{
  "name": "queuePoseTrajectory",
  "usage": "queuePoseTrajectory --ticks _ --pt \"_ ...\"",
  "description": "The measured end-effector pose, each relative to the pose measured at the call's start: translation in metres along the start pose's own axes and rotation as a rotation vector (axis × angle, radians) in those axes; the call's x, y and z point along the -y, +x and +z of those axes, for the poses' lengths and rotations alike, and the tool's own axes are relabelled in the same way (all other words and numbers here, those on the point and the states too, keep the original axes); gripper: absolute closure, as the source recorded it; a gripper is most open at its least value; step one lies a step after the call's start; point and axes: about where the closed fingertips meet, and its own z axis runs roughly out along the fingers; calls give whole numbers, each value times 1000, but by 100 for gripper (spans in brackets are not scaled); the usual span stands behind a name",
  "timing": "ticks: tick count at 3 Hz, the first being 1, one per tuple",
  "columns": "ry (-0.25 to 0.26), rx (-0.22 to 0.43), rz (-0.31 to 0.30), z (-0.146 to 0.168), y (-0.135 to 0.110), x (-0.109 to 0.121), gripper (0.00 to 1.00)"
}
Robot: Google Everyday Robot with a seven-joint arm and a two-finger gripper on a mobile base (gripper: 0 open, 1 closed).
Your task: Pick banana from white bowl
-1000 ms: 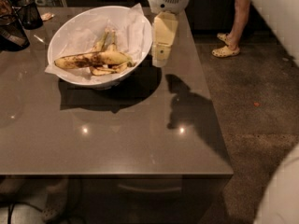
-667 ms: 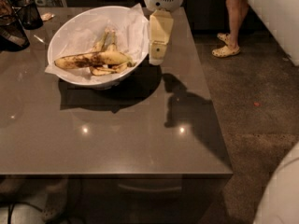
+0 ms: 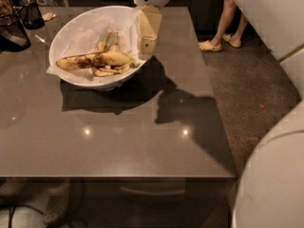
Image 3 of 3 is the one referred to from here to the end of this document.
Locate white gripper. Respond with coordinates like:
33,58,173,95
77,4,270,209
133,0,170,54

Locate spotted yellow banana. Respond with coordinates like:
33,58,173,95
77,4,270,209
56,51,135,70

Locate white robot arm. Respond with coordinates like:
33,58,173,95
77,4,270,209
232,0,304,228

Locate white oval bowl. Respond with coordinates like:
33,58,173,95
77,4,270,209
47,5,153,90

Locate left yellow clog shoe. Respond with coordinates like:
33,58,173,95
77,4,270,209
199,40,222,52

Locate yellow clog shoe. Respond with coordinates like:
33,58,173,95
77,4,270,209
222,33,241,48
199,40,222,52

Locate white paper liner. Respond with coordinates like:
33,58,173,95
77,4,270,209
46,3,147,85

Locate right yellow clog shoe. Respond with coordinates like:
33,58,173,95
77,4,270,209
222,33,241,48

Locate person's legs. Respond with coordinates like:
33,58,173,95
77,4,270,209
210,0,248,46

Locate small wrapper on table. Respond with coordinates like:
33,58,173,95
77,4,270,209
42,12,56,22

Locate black mesh pen cup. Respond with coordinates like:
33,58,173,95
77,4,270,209
14,0,45,29

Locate dark appliance at left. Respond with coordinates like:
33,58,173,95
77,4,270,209
0,0,30,52

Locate small red floor scrap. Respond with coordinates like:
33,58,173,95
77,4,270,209
258,104,265,109

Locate drawer handle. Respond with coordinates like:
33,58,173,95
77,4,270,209
121,187,185,197

